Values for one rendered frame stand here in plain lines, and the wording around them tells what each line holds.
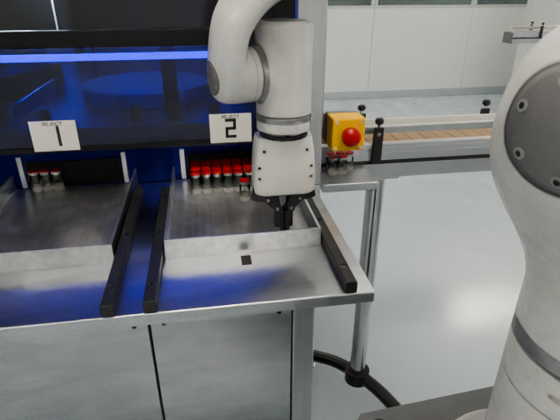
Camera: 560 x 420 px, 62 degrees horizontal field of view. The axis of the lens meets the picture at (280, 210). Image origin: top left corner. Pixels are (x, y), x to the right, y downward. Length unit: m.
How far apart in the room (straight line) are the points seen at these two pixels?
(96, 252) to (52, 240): 0.13
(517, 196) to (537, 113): 0.05
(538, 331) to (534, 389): 0.05
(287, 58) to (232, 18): 0.10
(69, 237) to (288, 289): 0.42
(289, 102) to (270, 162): 0.10
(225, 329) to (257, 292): 0.53
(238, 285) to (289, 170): 0.19
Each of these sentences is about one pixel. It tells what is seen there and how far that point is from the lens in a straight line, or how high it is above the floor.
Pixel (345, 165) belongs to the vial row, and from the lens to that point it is 1.10.
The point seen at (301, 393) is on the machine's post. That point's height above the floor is 0.24.
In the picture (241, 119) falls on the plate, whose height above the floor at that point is 1.04.
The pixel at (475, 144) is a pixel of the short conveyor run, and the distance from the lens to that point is 1.29.
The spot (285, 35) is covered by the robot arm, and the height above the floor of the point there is 1.22.
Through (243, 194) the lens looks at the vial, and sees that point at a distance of 0.95.
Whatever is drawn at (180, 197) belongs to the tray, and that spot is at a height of 0.88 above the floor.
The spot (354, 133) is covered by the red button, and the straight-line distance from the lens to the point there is 0.99.
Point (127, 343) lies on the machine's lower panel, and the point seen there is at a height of 0.49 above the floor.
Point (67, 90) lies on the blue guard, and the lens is 0.98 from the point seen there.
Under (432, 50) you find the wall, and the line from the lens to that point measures 6.23.
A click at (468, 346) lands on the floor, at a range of 2.05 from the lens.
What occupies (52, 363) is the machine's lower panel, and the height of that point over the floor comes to 0.45.
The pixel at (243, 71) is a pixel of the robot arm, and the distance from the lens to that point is 0.64.
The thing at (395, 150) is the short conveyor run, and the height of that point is 0.91.
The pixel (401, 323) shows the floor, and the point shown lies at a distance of 2.07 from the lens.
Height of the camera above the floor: 1.29
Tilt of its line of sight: 26 degrees down
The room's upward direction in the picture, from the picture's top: straight up
